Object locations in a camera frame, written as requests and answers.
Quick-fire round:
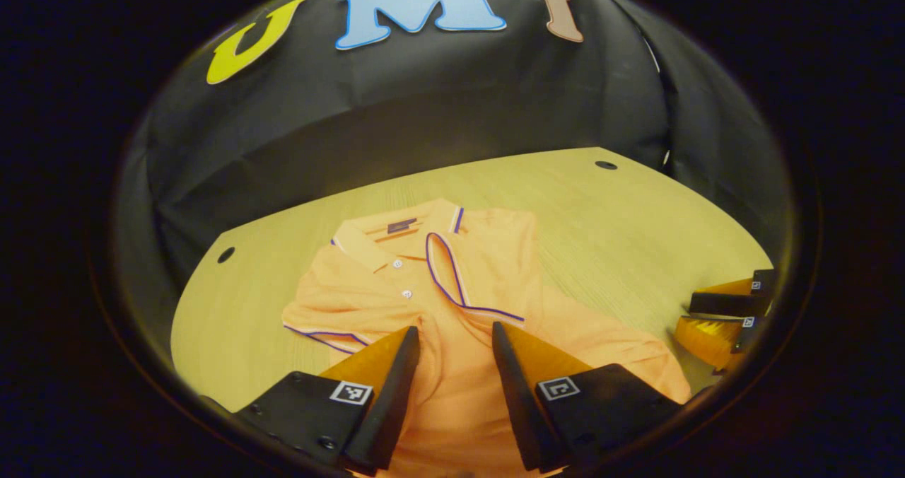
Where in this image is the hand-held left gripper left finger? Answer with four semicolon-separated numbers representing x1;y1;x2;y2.
233;326;421;475

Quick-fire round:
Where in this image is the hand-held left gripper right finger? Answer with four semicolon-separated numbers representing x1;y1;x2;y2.
491;321;683;473

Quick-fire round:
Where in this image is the orange T-shirt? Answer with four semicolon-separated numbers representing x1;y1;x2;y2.
281;199;692;478

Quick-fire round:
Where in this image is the black backdrop cloth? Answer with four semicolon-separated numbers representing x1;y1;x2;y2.
117;0;793;309

